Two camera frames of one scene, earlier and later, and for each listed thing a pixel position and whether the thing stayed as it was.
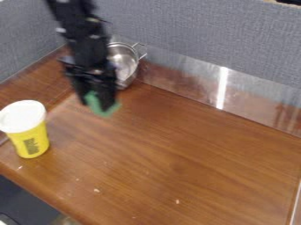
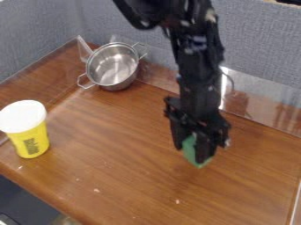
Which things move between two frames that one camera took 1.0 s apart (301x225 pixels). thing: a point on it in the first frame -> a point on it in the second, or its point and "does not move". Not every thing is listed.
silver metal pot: (124, 58) does not move
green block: (91, 98) -> (189, 145)
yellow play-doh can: (23, 120) does not move
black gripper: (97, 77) -> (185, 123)
